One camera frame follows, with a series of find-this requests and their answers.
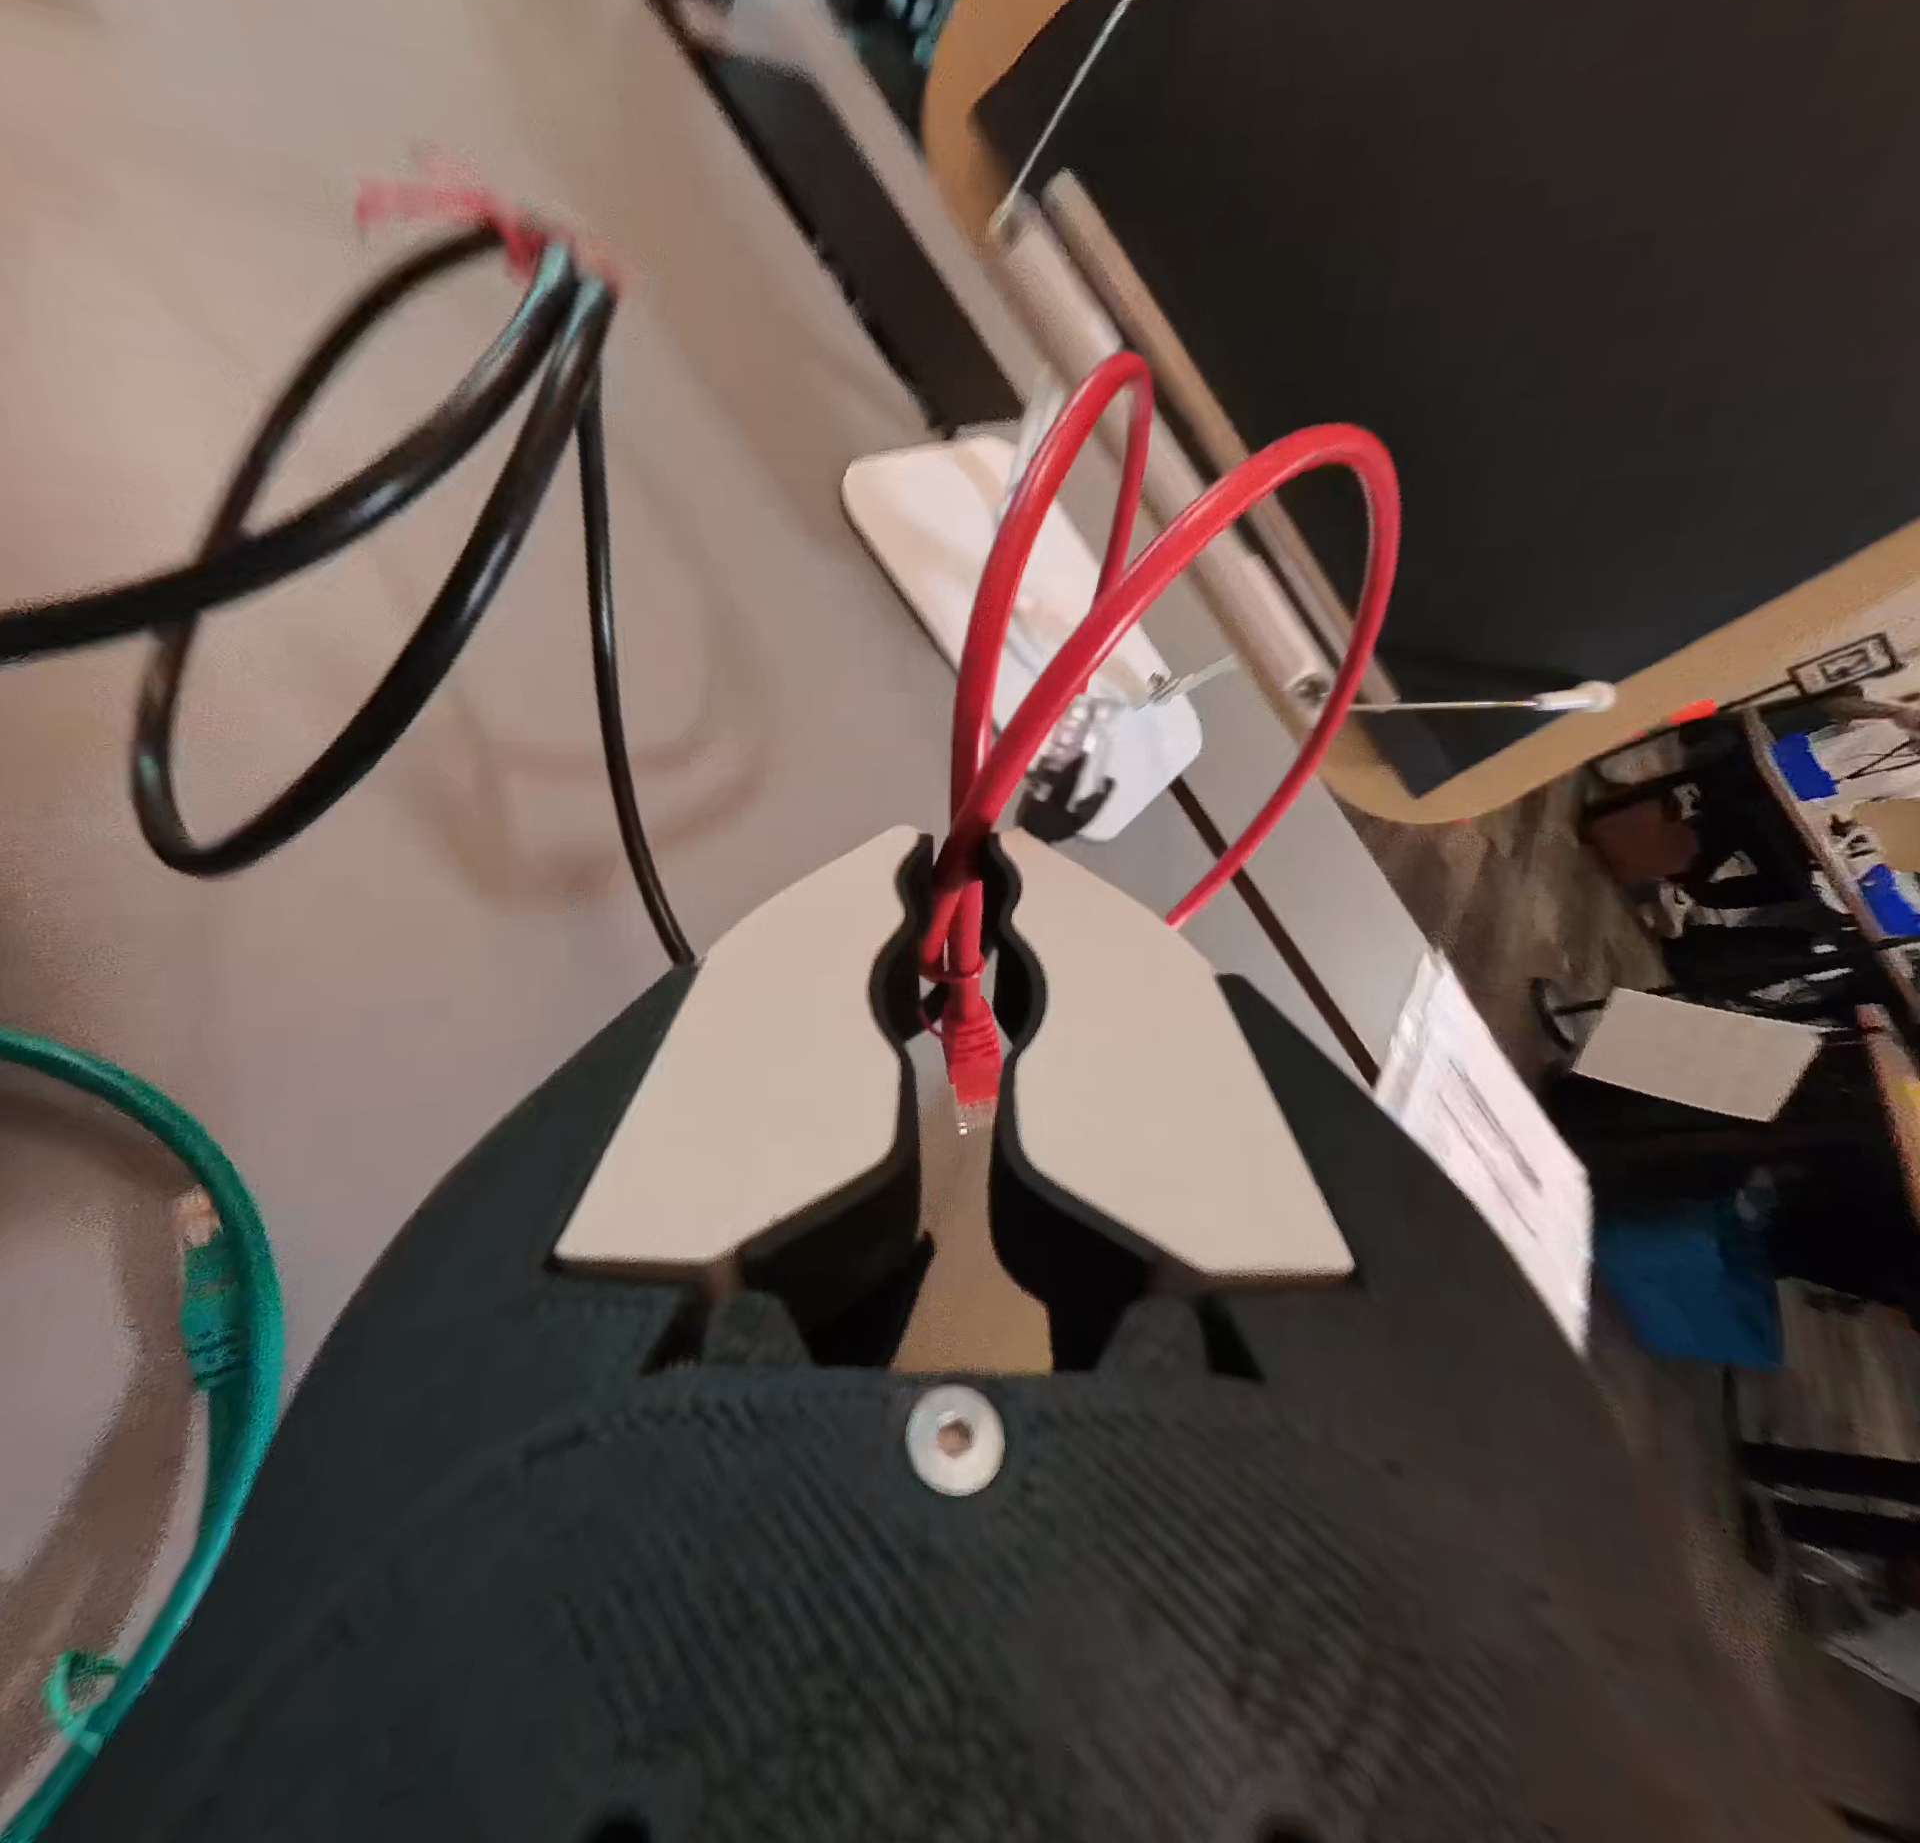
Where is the red twist tie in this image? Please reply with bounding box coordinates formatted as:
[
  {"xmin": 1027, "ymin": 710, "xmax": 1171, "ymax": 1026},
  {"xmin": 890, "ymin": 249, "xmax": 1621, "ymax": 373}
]
[{"xmin": 359, "ymin": 147, "xmax": 622, "ymax": 298}]

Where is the printed paper sheet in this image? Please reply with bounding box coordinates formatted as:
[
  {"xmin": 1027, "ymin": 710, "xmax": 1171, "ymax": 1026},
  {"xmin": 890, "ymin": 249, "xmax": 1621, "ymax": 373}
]
[{"xmin": 1373, "ymin": 954, "xmax": 1593, "ymax": 1350}]

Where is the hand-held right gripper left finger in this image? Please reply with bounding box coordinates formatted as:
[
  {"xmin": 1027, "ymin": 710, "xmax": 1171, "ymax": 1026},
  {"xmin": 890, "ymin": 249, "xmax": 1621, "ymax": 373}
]
[{"xmin": 553, "ymin": 819, "xmax": 926, "ymax": 1274}]

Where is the red ethernet cable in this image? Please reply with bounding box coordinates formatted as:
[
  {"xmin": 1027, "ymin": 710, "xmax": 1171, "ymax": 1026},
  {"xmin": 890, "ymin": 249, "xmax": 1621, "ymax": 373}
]
[{"xmin": 920, "ymin": 347, "xmax": 1401, "ymax": 1144}]

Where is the black ethernet cable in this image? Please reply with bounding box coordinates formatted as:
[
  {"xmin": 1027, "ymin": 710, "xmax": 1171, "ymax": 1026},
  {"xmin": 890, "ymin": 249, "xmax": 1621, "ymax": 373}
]
[{"xmin": 0, "ymin": 214, "xmax": 703, "ymax": 969}]

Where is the black desk panel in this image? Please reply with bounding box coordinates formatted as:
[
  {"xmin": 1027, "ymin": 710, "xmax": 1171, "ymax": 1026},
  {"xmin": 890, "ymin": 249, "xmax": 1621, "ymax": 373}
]
[{"xmin": 661, "ymin": 0, "xmax": 1034, "ymax": 431}]

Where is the green ethernet cable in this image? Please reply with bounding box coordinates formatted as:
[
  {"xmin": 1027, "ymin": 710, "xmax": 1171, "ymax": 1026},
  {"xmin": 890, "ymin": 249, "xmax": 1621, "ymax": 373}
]
[{"xmin": 0, "ymin": 1031, "xmax": 284, "ymax": 1843}]

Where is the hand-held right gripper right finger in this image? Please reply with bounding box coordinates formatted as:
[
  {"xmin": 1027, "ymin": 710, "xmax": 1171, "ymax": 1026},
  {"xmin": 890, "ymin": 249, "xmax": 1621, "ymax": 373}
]
[{"xmin": 991, "ymin": 826, "xmax": 1358, "ymax": 1290}]

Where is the white metal stand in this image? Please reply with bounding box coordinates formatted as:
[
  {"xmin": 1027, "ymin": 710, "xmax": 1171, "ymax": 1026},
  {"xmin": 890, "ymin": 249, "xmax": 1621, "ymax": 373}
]
[{"xmin": 841, "ymin": 431, "xmax": 1244, "ymax": 848}]

